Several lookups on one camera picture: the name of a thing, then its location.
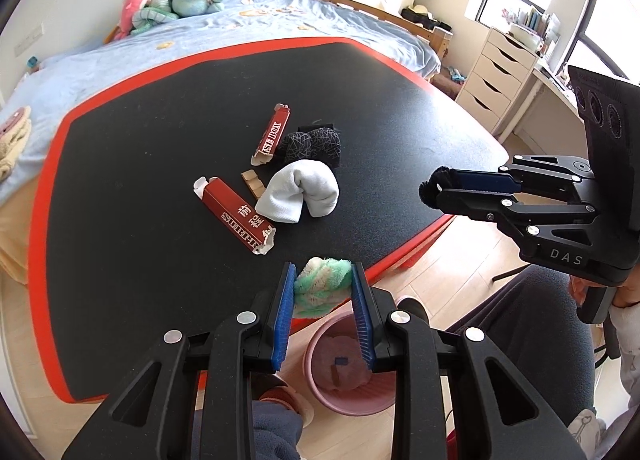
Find brown cardboard strip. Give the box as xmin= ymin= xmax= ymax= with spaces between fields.
xmin=241 ymin=170 xmax=266 ymax=200

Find white drawer cabinet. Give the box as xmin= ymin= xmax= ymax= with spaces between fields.
xmin=456 ymin=28 xmax=538 ymax=136

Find bed with blue sheet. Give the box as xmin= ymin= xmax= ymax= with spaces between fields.
xmin=1 ymin=0 xmax=452 ymax=284

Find pile of plush toys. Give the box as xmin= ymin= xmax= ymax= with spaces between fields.
xmin=104 ymin=0 xmax=224 ymax=43

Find red box near tissue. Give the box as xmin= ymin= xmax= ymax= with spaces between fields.
xmin=193 ymin=176 xmax=277 ymax=255

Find wall socket plate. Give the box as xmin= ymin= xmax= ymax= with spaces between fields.
xmin=14 ymin=24 xmax=44 ymax=57

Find right black shoe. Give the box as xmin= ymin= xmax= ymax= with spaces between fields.
xmin=397 ymin=297 xmax=428 ymax=324

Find black plastic block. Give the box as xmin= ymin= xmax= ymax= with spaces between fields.
xmin=297 ymin=119 xmax=334 ymax=133

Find pink trash bin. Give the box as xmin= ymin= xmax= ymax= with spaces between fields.
xmin=303 ymin=313 xmax=396 ymax=417

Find green white tissue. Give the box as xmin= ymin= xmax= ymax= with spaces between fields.
xmin=294 ymin=257 xmax=352 ymax=319

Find folded beige pink towels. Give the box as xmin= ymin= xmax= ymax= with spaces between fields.
xmin=0 ymin=106 xmax=32 ymax=182

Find small black fuzzy ball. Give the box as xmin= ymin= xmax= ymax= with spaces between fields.
xmin=419 ymin=167 xmax=451 ymax=209

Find black patterned sock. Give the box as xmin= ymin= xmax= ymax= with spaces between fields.
xmin=274 ymin=127 xmax=342 ymax=169

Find red table with black top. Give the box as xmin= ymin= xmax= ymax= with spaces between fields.
xmin=28 ymin=38 xmax=508 ymax=402

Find person's right hand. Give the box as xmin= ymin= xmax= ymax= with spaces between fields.
xmin=568 ymin=273 xmax=640 ymax=309

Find white sock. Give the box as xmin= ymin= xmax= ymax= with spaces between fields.
xmin=255 ymin=159 xmax=340 ymax=224

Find red box ISE BOX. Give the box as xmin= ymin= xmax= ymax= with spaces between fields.
xmin=250 ymin=103 xmax=291 ymax=167

